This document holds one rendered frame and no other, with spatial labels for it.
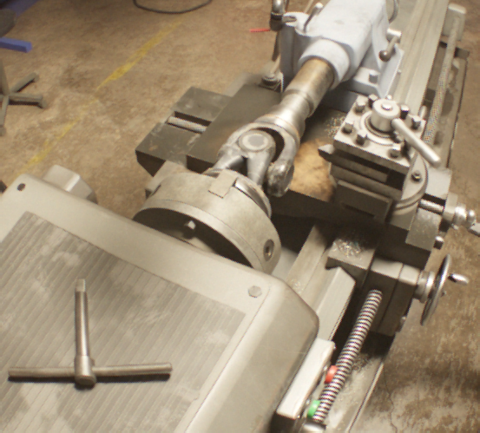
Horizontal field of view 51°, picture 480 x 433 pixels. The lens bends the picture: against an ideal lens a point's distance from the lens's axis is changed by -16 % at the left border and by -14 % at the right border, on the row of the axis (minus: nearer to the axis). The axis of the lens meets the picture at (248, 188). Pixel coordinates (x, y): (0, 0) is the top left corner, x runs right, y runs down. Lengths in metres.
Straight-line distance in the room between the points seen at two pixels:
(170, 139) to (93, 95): 1.78
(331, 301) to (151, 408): 0.73
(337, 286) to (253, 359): 0.66
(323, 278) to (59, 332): 0.78
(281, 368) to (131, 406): 0.19
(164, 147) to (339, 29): 0.55
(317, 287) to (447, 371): 1.05
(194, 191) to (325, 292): 0.44
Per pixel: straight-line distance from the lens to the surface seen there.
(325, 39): 1.43
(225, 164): 1.05
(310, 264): 1.31
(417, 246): 1.34
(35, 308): 0.68
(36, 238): 0.75
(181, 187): 0.94
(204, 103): 1.64
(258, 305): 0.65
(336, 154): 1.18
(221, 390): 0.60
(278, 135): 1.15
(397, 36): 1.71
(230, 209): 0.91
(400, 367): 2.15
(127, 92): 3.23
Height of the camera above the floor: 1.89
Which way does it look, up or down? 46 degrees down
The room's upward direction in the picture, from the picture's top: straight up
